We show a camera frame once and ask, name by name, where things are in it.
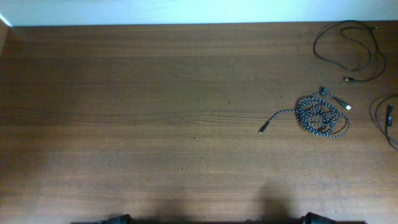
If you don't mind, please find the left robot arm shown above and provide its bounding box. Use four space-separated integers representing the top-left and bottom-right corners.
94 214 134 224

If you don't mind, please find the black white braided cable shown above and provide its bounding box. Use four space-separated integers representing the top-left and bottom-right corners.
257 86 353 139

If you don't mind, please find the thin black cable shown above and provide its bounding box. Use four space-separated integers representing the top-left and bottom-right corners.
368 93 398 152
312 19 387 83

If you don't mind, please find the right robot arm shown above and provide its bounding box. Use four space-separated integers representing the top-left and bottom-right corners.
299 212 337 224

